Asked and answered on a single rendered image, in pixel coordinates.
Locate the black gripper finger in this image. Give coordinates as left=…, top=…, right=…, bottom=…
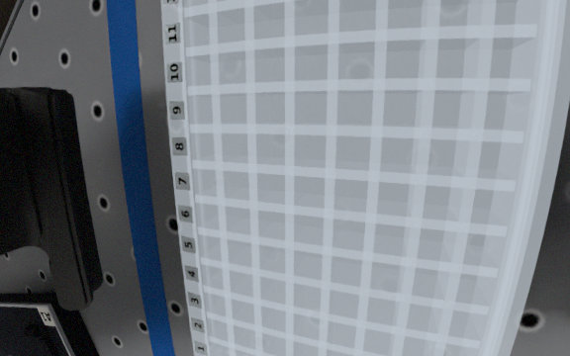
left=0, top=87, right=104, bottom=311

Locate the blue tape outline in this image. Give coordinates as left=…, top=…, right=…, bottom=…
left=106, top=0, right=175, bottom=356

